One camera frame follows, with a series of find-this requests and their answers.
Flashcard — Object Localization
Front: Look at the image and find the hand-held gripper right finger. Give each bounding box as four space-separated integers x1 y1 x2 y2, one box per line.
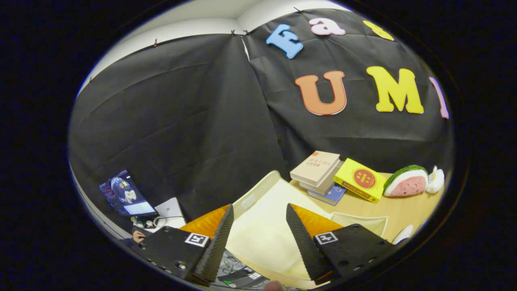
286 203 395 285

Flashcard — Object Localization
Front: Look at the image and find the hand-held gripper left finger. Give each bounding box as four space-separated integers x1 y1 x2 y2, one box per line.
129 204 235 287

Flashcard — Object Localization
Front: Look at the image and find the beige storage box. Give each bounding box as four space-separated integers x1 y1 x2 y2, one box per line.
225 170 389 290

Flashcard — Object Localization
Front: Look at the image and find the white canvas shoe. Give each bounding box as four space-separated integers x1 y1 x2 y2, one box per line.
393 224 415 245

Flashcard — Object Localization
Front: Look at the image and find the blue book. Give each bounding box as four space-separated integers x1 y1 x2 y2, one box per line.
307 184 347 207

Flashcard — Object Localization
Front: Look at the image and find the grey book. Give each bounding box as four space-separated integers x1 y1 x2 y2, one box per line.
299 162 344 196

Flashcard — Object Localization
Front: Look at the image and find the white pad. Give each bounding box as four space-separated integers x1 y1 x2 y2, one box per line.
155 197 187 229

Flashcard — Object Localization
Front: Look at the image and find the tan cover book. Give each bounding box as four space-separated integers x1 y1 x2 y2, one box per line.
290 151 340 187

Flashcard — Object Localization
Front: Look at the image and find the yellow book with red circle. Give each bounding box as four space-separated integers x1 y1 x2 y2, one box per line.
333 158 387 203

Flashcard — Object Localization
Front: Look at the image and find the laptop screen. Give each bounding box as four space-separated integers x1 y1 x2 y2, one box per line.
99 169 158 218

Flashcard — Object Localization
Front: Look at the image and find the watermelon slice plush toy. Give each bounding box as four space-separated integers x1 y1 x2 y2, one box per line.
383 164 429 198

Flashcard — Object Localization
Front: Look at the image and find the white plush toy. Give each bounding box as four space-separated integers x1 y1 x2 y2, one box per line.
426 165 445 194

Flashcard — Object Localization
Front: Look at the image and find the dark equipment with cables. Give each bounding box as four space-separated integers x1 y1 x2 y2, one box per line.
217 250 265 290

